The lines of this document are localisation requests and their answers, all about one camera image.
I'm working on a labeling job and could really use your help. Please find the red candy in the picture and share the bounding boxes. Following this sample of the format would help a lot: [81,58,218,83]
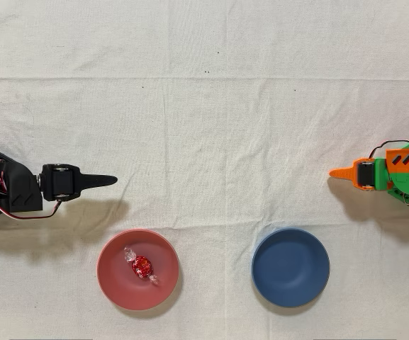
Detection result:
[123,246,161,286]

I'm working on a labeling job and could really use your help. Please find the red bowl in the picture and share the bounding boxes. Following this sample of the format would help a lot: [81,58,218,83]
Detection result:
[96,228,181,312]

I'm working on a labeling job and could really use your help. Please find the blue bowl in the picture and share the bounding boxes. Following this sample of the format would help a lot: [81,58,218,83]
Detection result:
[251,227,331,308]

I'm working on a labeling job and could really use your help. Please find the white tablecloth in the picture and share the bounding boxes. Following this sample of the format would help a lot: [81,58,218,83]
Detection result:
[0,0,409,340]

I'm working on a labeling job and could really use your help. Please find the thin servo cable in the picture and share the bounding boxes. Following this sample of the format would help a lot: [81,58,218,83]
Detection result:
[368,140,409,160]

